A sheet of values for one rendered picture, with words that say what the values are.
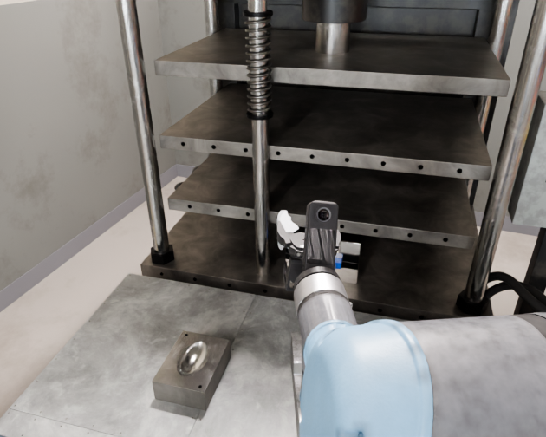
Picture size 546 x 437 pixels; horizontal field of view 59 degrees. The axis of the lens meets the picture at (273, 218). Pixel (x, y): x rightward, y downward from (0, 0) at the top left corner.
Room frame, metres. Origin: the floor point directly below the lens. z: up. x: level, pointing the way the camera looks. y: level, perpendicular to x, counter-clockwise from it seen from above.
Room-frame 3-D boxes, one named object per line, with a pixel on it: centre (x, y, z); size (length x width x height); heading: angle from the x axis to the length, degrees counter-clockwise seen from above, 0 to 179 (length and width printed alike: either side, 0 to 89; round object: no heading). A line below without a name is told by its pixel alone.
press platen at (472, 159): (1.83, -0.23, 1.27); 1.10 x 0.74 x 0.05; 75
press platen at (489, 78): (1.84, -0.23, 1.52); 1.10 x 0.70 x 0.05; 75
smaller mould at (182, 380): (0.97, 0.23, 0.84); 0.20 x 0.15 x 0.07; 165
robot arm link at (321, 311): (0.46, -0.07, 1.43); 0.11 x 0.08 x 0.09; 5
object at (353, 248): (1.69, -0.24, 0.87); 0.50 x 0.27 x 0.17; 165
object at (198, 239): (1.78, -0.21, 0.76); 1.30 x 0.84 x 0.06; 75
